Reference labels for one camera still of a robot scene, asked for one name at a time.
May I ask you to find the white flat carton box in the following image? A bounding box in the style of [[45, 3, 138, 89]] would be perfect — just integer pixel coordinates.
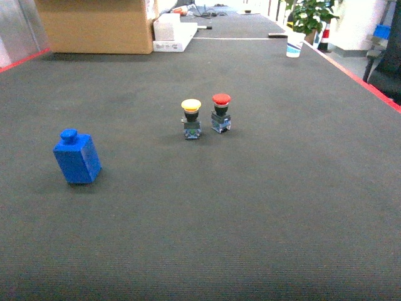
[[153, 13, 198, 53]]

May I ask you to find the red mushroom push button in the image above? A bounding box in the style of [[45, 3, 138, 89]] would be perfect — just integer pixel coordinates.
[[211, 93, 231, 134]]

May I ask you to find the green potted plant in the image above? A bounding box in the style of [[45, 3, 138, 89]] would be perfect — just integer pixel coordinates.
[[285, 0, 339, 45]]

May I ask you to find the large cardboard box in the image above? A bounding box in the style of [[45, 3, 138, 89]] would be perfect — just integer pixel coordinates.
[[34, 0, 159, 55]]

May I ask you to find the white blue paper cup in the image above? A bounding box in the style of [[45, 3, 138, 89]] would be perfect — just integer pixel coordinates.
[[286, 32, 306, 58]]

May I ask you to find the yellow mushroom push button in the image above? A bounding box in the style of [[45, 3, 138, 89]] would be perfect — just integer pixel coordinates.
[[181, 98, 201, 139]]

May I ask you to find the blue bottle-shaped plastic part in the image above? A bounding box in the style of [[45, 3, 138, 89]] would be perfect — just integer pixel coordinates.
[[53, 129, 102, 184]]

